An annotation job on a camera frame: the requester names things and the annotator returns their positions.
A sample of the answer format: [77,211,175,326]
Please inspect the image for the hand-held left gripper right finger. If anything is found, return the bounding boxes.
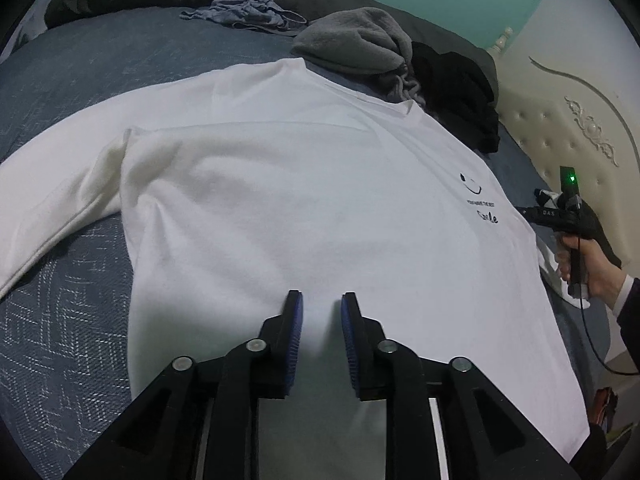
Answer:
[341,291,576,480]

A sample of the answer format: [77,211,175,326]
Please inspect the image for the grey sweater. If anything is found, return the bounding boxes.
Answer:
[291,6,426,111]

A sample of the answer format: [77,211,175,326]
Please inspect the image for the black crumpled garment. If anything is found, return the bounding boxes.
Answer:
[410,42,502,153]

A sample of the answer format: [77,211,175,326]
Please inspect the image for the black folded garment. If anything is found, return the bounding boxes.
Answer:
[580,200,623,268]

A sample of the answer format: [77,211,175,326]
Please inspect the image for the purple-blue crumpled garment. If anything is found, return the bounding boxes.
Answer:
[180,0,308,36]

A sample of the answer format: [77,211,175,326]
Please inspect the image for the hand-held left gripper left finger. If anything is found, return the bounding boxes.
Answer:
[62,290,305,480]

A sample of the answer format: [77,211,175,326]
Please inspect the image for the cream tufted headboard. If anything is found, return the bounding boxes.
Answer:
[487,0,640,286]

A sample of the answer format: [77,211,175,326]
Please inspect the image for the cream bed post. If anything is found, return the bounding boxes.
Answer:
[487,27,515,56]

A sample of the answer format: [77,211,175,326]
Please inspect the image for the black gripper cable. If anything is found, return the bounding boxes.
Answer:
[575,290,640,376]

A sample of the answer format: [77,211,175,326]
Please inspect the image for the person's dark trousers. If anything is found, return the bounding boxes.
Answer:
[570,425,611,480]

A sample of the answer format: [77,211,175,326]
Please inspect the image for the white long-sleeve shirt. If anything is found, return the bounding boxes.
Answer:
[0,57,591,466]

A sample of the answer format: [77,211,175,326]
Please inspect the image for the red dark object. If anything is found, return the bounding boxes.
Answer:
[590,387,621,431]

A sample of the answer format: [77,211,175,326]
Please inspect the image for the person's right hand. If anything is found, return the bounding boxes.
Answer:
[555,235,627,302]

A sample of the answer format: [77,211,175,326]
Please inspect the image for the person's right forearm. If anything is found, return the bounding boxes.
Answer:
[612,272,640,341]

